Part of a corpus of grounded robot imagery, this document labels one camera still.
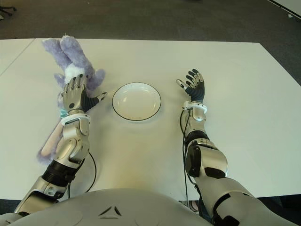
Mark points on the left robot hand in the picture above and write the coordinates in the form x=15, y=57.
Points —
x=73, y=96

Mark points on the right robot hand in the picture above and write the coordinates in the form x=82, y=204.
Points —
x=197, y=91

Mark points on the purple plush bunny doll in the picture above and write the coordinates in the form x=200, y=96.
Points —
x=75, y=58

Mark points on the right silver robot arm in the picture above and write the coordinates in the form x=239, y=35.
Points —
x=211, y=162

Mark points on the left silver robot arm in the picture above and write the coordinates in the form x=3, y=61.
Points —
x=73, y=134

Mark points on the white plate black rim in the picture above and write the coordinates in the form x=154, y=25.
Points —
x=136, y=102

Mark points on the black office chair base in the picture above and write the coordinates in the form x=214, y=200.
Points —
x=8, y=10

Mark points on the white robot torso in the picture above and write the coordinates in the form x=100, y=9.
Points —
x=113, y=207

